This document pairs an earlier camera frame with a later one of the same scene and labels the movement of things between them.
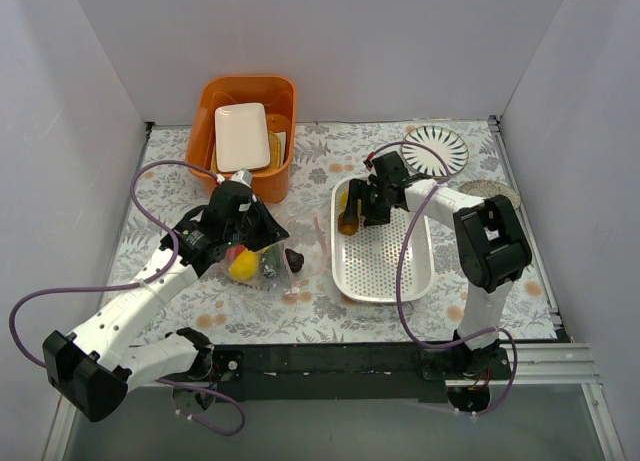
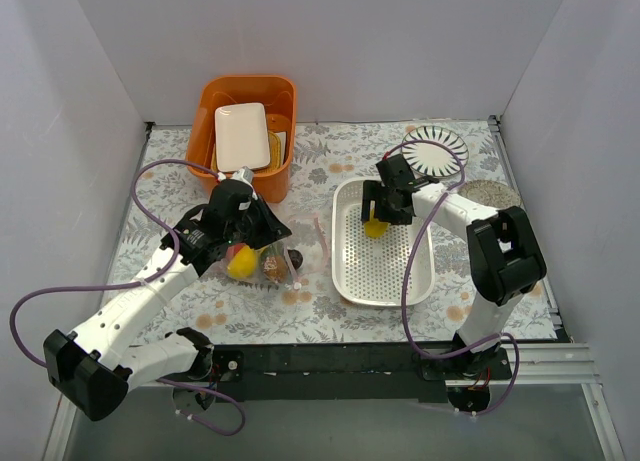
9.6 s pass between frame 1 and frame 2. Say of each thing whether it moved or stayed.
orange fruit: moved
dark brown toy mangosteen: stayed
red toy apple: stayed
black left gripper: stayed
